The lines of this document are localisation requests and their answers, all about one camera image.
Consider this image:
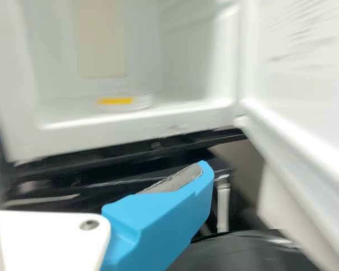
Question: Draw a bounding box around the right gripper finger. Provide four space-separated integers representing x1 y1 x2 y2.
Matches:
101 160 215 271

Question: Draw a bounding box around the petri dish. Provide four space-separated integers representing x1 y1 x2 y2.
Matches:
87 94 154 112

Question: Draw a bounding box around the incubator door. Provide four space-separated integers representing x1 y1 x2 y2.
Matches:
233 0 339 271

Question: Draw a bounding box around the white incubator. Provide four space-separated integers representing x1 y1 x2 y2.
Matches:
0 0 250 171

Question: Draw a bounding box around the black platform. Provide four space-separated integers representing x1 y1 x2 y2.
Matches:
2 128 248 215

